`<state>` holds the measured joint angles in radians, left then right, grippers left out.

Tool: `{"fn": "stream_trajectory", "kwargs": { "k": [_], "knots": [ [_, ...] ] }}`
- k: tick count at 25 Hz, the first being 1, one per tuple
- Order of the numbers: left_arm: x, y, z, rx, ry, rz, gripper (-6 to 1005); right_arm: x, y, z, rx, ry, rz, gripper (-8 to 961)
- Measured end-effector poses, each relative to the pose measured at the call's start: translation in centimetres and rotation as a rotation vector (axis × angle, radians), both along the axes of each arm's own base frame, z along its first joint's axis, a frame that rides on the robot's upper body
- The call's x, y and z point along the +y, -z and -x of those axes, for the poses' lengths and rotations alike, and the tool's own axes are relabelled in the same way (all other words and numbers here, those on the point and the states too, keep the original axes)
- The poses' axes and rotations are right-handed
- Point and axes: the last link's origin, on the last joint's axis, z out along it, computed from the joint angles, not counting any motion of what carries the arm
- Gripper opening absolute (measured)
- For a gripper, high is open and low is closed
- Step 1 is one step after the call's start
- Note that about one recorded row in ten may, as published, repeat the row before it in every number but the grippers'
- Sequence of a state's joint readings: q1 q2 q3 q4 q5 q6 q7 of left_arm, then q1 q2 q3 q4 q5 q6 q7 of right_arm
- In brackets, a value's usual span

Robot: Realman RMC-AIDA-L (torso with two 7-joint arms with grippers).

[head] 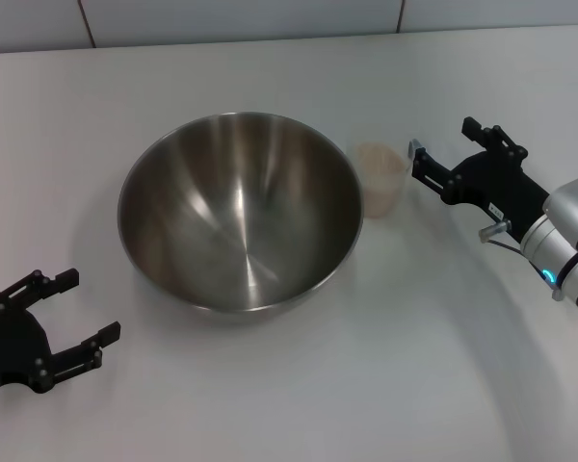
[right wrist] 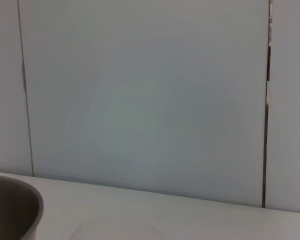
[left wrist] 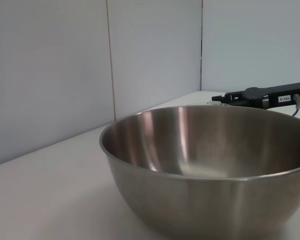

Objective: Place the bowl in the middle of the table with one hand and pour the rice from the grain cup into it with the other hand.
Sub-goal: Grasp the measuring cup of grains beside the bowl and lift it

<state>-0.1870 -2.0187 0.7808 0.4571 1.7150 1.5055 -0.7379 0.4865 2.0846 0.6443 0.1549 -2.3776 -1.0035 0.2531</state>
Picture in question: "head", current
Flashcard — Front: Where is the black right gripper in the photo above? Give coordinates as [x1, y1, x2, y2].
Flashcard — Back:
[408, 115, 553, 241]

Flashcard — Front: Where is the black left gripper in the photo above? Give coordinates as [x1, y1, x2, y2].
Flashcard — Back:
[0, 269, 123, 398]

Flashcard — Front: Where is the white uncooked rice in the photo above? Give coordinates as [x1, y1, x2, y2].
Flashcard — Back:
[355, 142, 406, 220]

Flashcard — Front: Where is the clear plastic measuring cup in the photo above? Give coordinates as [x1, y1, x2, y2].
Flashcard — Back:
[354, 141, 410, 221]

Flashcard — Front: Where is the stainless steel mixing bowl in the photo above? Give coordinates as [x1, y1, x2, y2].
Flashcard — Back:
[117, 110, 366, 324]

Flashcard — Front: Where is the right gripper cable with plug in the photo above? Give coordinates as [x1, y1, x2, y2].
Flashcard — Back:
[478, 219, 537, 257]

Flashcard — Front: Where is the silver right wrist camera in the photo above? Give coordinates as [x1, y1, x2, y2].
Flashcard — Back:
[541, 168, 578, 227]

